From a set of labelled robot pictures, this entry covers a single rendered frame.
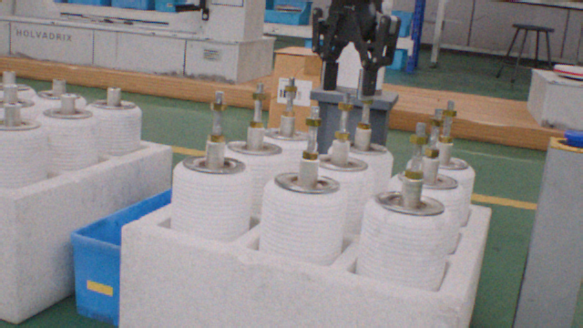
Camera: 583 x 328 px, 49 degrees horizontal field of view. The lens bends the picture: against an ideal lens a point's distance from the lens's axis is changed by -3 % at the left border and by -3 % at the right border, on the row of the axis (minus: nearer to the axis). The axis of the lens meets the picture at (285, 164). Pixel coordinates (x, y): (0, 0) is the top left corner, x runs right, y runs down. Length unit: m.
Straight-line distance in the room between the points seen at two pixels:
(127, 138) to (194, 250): 0.42
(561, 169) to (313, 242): 0.33
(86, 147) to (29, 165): 0.12
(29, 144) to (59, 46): 2.27
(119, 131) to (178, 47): 1.81
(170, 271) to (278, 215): 0.14
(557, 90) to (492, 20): 6.36
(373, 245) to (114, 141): 0.55
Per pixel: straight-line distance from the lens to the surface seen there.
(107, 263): 0.91
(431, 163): 0.82
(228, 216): 0.76
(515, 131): 2.62
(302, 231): 0.71
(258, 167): 0.85
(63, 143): 1.02
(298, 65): 1.97
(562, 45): 9.11
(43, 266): 0.96
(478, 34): 9.01
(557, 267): 0.89
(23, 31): 3.30
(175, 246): 0.75
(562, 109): 2.70
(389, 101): 1.14
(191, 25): 3.05
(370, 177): 0.84
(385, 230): 0.68
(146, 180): 1.13
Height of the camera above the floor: 0.45
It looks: 14 degrees down
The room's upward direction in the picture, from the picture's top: 6 degrees clockwise
